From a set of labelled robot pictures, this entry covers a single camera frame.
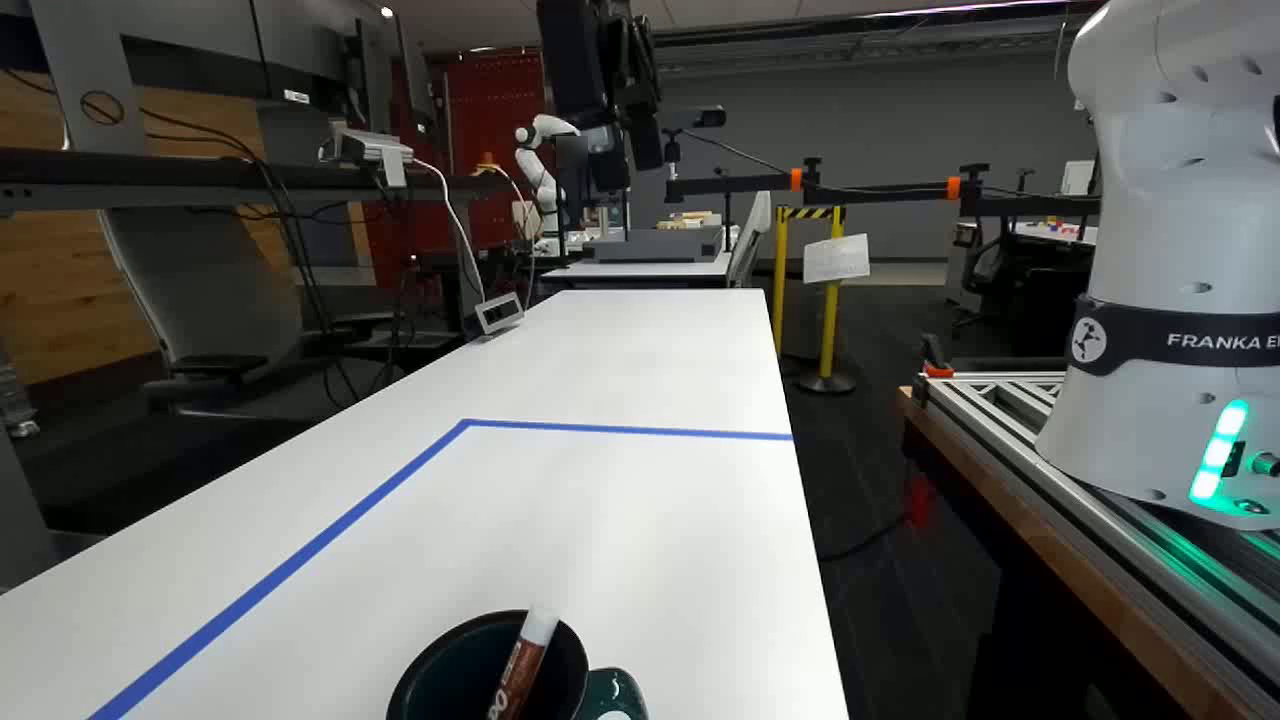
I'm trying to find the black bar with orange clamps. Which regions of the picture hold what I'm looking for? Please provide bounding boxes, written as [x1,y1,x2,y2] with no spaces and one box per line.
[661,150,1104,223]

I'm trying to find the yellow stanchion with base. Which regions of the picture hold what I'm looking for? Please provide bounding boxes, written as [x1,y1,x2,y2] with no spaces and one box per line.
[796,200,859,401]

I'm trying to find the white background table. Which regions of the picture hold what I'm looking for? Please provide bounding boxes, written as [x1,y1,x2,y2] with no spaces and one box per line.
[538,244,740,290]

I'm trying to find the aluminium extrusion robot frame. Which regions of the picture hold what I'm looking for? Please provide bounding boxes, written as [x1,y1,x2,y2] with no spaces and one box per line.
[895,366,1280,720]

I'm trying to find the white power cable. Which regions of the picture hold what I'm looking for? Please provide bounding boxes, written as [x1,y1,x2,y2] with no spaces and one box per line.
[405,154,492,319]

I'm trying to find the black horizontal rail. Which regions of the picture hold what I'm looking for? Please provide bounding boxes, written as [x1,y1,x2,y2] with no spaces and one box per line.
[0,142,464,220]

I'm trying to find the white hanging sign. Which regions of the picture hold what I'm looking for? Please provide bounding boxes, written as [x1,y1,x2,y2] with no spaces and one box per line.
[802,226,875,287]

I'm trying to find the yellow stanchion post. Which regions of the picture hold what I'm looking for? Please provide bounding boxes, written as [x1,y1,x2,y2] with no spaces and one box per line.
[767,203,796,361]

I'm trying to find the red cabinet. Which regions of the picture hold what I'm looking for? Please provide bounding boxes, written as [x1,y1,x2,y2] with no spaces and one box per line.
[362,42,554,274]

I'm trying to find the red and white marker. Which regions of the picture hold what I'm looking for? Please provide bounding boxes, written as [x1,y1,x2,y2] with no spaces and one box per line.
[490,606,564,720]

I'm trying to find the white power box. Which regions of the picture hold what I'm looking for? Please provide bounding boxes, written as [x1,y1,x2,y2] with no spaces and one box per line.
[327,123,420,191]

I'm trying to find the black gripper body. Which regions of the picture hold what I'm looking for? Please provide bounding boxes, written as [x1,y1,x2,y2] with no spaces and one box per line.
[538,0,667,173]

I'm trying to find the dark background workstation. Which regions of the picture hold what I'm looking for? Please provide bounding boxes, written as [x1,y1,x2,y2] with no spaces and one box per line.
[949,211,1104,361]

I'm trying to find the orange frame corner clamp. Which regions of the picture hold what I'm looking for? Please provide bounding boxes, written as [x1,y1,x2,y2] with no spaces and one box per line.
[920,333,959,382]

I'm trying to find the small white background robot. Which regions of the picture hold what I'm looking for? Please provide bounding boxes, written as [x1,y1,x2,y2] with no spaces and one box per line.
[507,112,626,256]

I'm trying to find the small grey framed box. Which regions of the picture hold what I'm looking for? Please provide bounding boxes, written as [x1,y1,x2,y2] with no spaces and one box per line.
[474,287,528,339]

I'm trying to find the dark teal ceramic mug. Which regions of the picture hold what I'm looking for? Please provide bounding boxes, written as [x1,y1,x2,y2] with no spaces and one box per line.
[385,606,651,720]

